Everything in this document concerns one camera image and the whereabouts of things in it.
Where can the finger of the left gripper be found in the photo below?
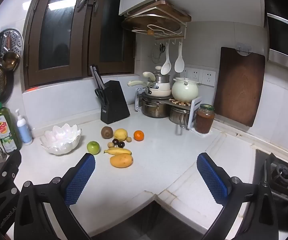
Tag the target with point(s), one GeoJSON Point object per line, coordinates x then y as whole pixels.
{"type": "Point", "coordinates": [9, 193]}

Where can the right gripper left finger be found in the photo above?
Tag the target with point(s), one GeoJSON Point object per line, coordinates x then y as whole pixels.
{"type": "Point", "coordinates": [32, 220]}

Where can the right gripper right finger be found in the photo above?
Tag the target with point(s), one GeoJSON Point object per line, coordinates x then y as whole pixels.
{"type": "Point", "coordinates": [260, 221]}

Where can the green apple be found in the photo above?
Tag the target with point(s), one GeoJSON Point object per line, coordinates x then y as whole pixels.
{"type": "Point", "coordinates": [93, 147]}

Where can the yellow banana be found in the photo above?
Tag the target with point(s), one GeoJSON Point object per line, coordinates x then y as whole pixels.
{"type": "Point", "coordinates": [117, 151]}

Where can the yellow mango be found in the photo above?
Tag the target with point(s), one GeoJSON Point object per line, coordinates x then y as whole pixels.
{"type": "Point", "coordinates": [121, 161]}

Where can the dark plum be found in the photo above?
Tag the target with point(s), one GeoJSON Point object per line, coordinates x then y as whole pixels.
{"type": "Point", "coordinates": [121, 144]}
{"type": "Point", "coordinates": [115, 141]}

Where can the brown kiwi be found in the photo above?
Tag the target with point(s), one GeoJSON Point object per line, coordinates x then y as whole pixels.
{"type": "Point", "coordinates": [107, 132]}

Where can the yellow lemon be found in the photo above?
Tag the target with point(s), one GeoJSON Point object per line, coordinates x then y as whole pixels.
{"type": "Point", "coordinates": [120, 134]}

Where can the orange tangerine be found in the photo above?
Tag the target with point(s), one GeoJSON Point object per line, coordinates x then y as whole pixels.
{"type": "Point", "coordinates": [139, 135]}

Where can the black kitchen scissors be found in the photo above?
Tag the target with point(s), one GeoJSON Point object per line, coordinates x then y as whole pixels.
{"type": "Point", "coordinates": [101, 95]}

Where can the black gas stove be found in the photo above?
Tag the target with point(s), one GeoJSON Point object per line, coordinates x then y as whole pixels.
{"type": "Point", "coordinates": [275, 171]}

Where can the green dish soap bottle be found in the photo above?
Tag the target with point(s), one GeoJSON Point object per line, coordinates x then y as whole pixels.
{"type": "Point", "coordinates": [8, 135]}

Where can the blue pump lotion bottle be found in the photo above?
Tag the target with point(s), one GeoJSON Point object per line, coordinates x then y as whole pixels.
{"type": "Point", "coordinates": [23, 129]}

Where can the white shell-shaped bowl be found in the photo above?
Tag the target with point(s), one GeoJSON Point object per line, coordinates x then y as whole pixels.
{"type": "Point", "coordinates": [61, 140]}

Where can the glass jar brown preserve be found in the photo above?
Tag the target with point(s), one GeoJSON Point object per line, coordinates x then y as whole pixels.
{"type": "Point", "coordinates": [204, 118]}

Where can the small steel pot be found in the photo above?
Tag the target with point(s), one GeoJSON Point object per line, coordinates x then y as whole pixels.
{"type": "Point", "coordinates": [179, 116]}

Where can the brass small saucepan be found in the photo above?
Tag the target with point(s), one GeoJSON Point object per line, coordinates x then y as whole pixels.
{"type": "Point", "coordinates": [10, 58]}

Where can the black knife block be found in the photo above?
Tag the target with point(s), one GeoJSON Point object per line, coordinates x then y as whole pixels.
{"type": "Point", "coordinates": [115, 107]}

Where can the brown wooden cutting board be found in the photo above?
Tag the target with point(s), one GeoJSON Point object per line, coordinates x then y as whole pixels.
{"type": "Point", "coordinates": [239, 85]}

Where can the cream ceramic pot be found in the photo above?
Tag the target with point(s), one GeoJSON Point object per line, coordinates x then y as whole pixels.
{"type": "Point", "coordinates": [184, 89]}

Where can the perforated steel steamer tray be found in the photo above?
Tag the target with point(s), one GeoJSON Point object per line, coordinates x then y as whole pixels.
{"type": "Point", "coordinates": [11, 40]}

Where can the white rice spoon right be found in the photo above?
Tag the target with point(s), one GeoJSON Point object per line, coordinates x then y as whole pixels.
{"type": "Point", "coordinates": [179, 63]}

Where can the steel range hood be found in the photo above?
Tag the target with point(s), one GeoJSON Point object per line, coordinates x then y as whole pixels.
{"type": "Point", "coordinates": [278, 39]}

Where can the white ladle left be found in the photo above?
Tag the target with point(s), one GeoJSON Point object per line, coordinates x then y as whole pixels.
{"type": "Point", "coordinates": [166, 67]}

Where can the hanging small scissors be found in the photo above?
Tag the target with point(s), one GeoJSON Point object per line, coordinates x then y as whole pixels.
{"type": "Point", "coordinates": [162, 48]}

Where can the under-cabinet board rack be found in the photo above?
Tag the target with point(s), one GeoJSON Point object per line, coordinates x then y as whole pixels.
{"type": "Point", "coordinates": [160, 19]}

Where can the white wall sockets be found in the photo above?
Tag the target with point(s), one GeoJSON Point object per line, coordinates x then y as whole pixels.
{"type": "Point", "coordinates": [202, 76]}

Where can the cream saucepan with handle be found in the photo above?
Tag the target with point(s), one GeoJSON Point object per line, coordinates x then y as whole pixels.
{"type": "Point", "coordinates": [157, 85]}

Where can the dark brown window frame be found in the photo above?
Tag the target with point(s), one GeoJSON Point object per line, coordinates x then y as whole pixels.
{"type": "Point", "coordinates": [63, 38]}

